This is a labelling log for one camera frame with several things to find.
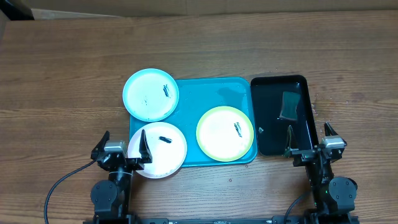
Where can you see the light blue plate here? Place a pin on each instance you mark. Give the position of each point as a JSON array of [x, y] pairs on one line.
[[150, 95]]

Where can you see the black rectangular water tray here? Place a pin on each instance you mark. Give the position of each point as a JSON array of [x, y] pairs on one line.
[[271, 131]]

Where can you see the yellow-green plate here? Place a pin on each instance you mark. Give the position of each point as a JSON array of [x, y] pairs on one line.
[[225, 133]]

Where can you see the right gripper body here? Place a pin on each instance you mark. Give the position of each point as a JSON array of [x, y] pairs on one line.
[[313, 154]]

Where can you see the black corner object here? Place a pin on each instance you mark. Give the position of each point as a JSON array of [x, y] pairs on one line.
[[16, 10]]

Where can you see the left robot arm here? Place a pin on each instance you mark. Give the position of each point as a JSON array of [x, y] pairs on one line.
[[110, 197]]

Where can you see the white pink-rimmed plate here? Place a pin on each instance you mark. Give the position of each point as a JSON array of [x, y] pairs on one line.
[[168, 147]]

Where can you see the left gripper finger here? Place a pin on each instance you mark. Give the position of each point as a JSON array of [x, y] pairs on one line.
[[146, 156], [100, 146]]

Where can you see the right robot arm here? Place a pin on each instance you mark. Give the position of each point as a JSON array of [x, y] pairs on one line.
[[333, 196]]

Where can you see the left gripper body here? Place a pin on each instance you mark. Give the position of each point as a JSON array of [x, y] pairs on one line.
[[133, 163]]

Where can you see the green scrubbing sponge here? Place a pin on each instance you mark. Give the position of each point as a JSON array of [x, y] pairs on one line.
[[290, 101]]

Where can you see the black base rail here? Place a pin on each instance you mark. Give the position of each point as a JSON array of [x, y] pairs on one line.
[[278, 219]]

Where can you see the teal plastic tray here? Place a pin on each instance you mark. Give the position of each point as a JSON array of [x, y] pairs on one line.
[[197, 96]]

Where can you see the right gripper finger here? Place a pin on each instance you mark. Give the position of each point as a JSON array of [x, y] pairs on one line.
[[291, 144], [329, 131]]

